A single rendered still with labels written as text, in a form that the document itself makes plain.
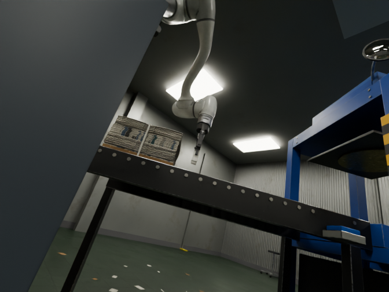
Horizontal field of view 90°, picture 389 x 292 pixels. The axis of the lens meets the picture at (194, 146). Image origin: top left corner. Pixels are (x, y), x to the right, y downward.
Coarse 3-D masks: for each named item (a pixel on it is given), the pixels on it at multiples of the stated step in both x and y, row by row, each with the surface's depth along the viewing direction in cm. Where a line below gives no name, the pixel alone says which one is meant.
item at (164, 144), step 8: (160, 128) 107; (152, 136) 104; (160, 136) 105; (168, 136) 106; (176, 136) 106; (152, 144) 102; (160, 144) 103; (168, 144) 104; (176, 144) 105; (152, 152) 101; (160, 152) 101; (168, 152) 102; (176, 152) 107; (168, 160) 100
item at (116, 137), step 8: (120, 120) 106; (128, 120) 106; (136, 120) 107; (112, 128) 104; (120, 128) 104; (128, 128) 104; (136, 128) 105; (112, 136) 101; (120, 136) 102; (128, 136) 103; (136, 136) 103; (112, 144) 100; (120, 144) 100; (128, 144) 100
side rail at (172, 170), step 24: (96, 168) 81; (120, 168) 83; (144, 168) 84; (168, 168) 85; (168, 192) 81; (192, 192) 83; (216, 192) 84; (240, 192) 85; (264, 192) 86; (264, 216) 83; (288, 216) 84; (312, 216) 85; (336, 216) 87
